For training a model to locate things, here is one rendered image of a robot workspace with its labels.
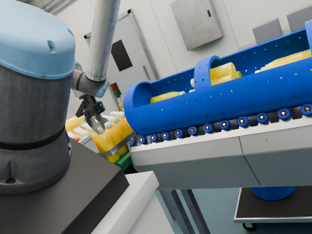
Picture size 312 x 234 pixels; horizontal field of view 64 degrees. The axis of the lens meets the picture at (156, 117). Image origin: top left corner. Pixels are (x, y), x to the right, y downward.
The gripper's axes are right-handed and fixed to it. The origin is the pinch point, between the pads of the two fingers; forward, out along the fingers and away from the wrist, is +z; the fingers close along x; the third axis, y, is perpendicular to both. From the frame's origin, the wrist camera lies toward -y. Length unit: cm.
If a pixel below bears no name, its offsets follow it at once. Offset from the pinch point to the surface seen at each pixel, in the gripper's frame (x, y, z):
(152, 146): 5.1, 24.4, 16.3
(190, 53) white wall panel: 335, -89, 1
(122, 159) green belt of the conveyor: 0.5, 5.5, 19.3
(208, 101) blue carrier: 2, 63, 0
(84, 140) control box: -12.5, 1.5, -0.3
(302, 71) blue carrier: 2, 96, -2
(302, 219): 43, 73, 95
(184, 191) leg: 21, 19, 57
